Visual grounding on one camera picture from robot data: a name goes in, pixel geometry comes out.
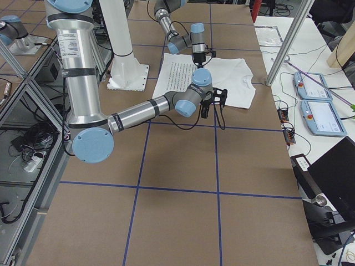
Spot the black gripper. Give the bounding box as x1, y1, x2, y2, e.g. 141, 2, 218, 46
192, 52, 206, 68
201, 94, 214, 119

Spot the white long-sleeve printed shirt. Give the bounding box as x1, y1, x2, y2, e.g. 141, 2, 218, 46
152, 53, 255, 109

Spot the plastic sheet with black border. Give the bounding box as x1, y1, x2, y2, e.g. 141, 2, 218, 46
255, 25, 283, 47

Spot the far blue teach pendant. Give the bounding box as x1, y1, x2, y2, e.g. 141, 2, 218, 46
293, 71, 333, 101

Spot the blue teach pendant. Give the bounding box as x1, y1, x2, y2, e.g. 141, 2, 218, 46
300, 100, 347, 137
293, 71, 333, 101

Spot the near blue teach pendant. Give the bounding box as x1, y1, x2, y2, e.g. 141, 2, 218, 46
300, 100, 347, 137

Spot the black laptop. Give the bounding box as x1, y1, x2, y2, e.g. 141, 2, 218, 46
308, 136, 354, 220

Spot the metal reacher grabber tool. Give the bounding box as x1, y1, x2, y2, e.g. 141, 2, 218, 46
283, 59, 355, 111

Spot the black monitor stand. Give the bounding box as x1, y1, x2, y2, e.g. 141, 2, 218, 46
291, 154, 354, 255

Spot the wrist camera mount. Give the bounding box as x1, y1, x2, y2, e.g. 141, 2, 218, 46
205, 48, 216, 58
212, 87, 228, 107

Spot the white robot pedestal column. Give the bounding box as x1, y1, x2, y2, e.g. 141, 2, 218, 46
99, 0, 149, 91

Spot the aluminium frame post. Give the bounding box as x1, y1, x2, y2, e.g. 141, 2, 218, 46
265, 0, 315, 86

